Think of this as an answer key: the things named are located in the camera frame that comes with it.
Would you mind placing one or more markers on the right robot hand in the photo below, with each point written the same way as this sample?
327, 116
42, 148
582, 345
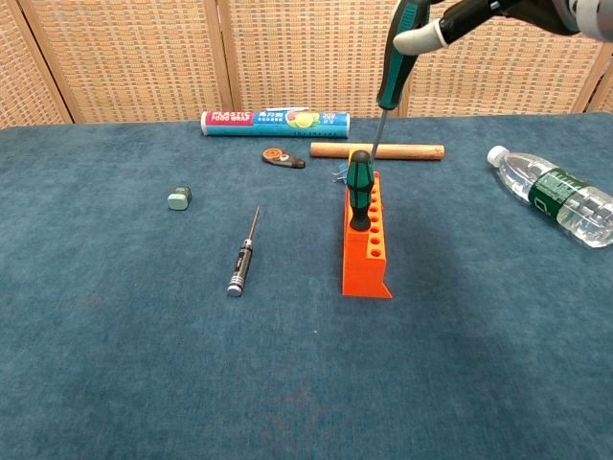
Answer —
527, 7

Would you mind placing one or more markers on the long teal black screwdriver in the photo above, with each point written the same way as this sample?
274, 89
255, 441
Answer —
395, 72

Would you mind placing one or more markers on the short green black screwdriver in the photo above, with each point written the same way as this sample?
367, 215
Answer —
361, 187

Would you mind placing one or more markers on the orange screwdriver holder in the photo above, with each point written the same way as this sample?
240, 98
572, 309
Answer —
361, 273

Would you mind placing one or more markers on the wooden dowel rod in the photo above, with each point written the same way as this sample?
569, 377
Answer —
412, 151

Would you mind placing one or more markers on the clear water bottle green label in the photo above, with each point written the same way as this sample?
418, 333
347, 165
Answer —
551, 191

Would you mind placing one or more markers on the woven rattan folding screen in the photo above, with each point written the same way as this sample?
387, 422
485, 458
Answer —
306, 52

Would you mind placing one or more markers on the small blue clips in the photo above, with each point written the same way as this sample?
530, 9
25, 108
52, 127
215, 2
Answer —
340, 172

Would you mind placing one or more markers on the plastic food wrap box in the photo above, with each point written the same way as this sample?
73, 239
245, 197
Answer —
268, 123

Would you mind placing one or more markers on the orange black correction tape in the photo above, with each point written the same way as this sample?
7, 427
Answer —
278, 157

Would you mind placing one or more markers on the black precision screwdriver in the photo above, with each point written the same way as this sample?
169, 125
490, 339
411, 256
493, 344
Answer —
239, 268

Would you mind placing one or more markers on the small green block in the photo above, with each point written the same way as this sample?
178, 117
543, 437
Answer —
177, 201

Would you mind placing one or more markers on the blue carpet table mat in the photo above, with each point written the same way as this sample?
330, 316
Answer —
143, 359

